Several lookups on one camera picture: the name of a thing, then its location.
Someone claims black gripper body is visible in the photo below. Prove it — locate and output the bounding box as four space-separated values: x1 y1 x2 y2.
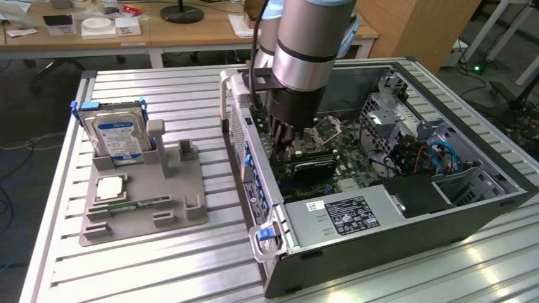
267 86 326 129

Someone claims installed RAM stick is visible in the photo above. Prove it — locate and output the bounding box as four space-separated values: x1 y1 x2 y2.
303 150 340 162

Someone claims metal socket cover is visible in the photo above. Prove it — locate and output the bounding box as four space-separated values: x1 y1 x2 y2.
308 115 346 145

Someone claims green motherboard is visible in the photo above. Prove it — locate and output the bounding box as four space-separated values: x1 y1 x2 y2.
255 114 385 203

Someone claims silver metal drive cage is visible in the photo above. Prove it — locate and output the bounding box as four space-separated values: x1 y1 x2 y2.
360 91 447 143

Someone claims stack of white papers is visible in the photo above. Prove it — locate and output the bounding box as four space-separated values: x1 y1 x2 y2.
228 14 262 39

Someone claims grey power supply unit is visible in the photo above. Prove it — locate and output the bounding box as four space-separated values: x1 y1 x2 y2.
284 184 409 249

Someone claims brown cardboard box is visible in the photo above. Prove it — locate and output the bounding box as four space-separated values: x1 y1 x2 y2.
243 0 264 20

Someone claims long wooden desk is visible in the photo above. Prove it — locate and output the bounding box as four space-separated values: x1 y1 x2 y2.
0 0 380 61

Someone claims wooden cabinet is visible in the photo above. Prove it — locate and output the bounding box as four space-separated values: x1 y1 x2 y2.
355 0 483 74

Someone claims hard disk in blue caddy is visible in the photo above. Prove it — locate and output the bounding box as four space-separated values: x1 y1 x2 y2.
68 98 155 165

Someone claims black round lamp base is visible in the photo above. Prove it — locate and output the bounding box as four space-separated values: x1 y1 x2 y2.
159 0 206 25

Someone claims open black PC case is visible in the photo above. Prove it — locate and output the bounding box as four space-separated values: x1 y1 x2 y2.
219 59 539 299

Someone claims grey disk bay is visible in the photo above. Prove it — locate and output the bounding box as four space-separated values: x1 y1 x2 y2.
431 165 506 208

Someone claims green RAM stick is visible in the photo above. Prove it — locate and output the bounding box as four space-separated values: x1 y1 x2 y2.
107 197 168 214

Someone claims grey parts rack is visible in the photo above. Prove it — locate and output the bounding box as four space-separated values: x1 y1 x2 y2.
78 119 210 249

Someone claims silver CPU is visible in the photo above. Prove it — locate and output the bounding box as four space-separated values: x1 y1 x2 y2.
95 178 127 200

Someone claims plain white box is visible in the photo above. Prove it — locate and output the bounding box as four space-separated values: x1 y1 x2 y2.
114 17 143 37

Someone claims white box with round dish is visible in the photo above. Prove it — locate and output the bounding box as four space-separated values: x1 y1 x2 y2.
80 17 119 40

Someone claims black office chair base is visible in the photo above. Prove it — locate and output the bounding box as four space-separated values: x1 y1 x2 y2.
24 56 88 93

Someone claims white box with black top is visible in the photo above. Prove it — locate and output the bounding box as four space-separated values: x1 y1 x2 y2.
42 15 79 37

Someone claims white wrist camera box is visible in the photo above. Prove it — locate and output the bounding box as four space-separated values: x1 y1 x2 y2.
230 71 266 110

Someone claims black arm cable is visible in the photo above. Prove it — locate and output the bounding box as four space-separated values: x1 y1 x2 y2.
247 0 271 107

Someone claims blue data wire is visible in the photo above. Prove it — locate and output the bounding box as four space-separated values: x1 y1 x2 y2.
427 140 463 174

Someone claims white table frame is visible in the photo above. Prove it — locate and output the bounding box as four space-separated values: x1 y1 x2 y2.
461 0 539 86

